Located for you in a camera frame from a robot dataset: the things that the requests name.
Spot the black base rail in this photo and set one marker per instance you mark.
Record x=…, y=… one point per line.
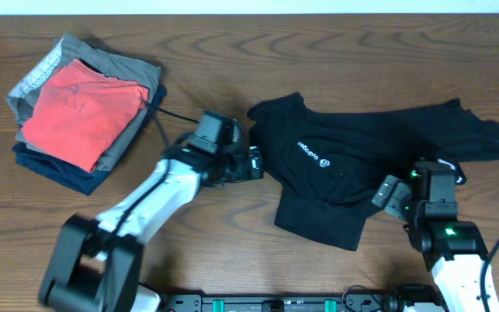
x=359, y=302

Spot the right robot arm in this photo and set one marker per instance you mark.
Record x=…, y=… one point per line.
x=454, y=251

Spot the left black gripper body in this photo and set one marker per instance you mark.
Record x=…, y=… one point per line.
x=236, y=168

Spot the black polo shirt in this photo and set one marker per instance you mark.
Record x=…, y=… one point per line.
x=331, y=165

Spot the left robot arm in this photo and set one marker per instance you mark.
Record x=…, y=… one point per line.
x=96, y=262

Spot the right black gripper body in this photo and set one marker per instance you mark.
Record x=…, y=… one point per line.
x=398, y=202

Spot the navy folded garment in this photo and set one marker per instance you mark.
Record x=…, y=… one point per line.
x=72, y=176

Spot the grey folded garment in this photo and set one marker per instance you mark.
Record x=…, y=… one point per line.
x=23, y=96

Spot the red folded shirt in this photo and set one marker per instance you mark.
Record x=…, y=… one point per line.
x=80, y=113

